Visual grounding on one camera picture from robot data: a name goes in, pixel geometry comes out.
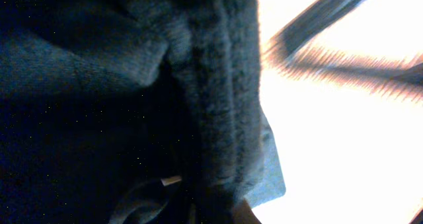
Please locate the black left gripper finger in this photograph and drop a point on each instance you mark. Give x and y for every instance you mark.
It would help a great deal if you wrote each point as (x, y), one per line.
(153, 201)

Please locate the black t-shirt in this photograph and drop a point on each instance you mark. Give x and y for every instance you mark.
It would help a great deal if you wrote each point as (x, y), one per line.
(100, 95)

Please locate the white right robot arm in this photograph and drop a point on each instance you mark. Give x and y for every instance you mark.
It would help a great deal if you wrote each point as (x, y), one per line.
(313, 20)

